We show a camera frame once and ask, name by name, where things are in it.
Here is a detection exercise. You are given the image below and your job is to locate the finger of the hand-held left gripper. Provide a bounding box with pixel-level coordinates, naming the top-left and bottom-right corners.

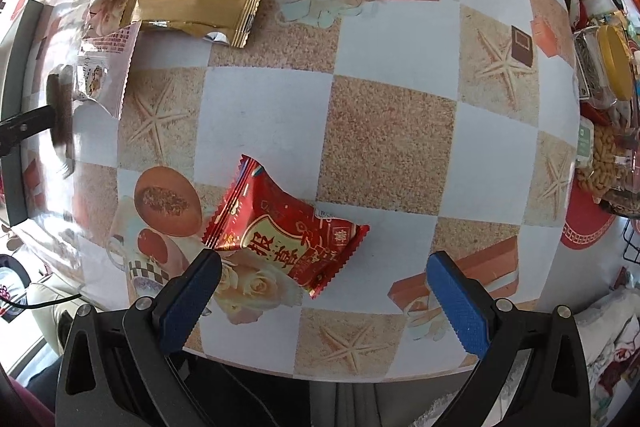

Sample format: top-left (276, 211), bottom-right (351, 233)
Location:
top-left (0, 106), bottom-right (57, 155)

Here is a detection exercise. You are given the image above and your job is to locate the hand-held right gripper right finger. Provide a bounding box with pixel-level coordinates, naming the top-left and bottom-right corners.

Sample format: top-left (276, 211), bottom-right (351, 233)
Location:
top-left (426, 251), bottom-right (593, 427)

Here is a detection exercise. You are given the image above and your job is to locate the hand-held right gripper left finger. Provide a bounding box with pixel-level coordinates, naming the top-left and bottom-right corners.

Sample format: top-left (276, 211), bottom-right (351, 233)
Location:
top-left (54, 247), bottom-right (223, 427)

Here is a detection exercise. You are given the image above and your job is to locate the red square snack packet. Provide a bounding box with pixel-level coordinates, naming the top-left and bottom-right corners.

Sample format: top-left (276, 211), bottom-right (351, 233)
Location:
top-left (201, 154), bottom-right (371, 299)

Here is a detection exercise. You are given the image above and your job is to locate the gold snack packet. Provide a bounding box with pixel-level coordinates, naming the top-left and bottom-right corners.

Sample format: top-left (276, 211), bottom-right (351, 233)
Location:
top-left (122, 0), bottom-right (267, 50)

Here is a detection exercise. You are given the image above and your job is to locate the red round mat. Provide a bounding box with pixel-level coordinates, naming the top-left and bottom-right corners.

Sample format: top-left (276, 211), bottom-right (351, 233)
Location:
top-left (560, 182), bottom-right (619, 251)

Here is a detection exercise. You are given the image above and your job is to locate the printed cloth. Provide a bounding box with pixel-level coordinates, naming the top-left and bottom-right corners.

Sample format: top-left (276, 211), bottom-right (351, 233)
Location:
top-left (574, 286), bottom-right (640, 427)

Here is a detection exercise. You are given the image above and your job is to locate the glass jar of peanuts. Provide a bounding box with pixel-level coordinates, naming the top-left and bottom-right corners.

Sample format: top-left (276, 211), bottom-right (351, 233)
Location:
top-left (575, 122), bottom-right (640, 214)

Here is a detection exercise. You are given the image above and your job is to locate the checkered printed tablecloth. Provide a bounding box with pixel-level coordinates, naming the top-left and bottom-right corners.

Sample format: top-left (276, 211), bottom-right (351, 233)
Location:
top-left (0, 0), bottom-right (585, 383)

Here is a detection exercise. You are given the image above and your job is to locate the glass jar yellow lid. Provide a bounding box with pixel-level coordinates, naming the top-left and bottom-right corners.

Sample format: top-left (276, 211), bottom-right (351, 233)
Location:
top-left (572, 24), bottom-right (640, 128)

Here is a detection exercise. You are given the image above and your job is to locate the thin black cable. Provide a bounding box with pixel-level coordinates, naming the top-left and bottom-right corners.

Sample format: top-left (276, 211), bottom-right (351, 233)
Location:
top-left (0, 291), bottom-right (87, 314)

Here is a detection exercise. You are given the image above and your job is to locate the black wire rack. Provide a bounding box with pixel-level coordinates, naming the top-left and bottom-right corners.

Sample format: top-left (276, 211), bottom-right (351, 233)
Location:
top-left (620, 217), bottom-right (640, 266)

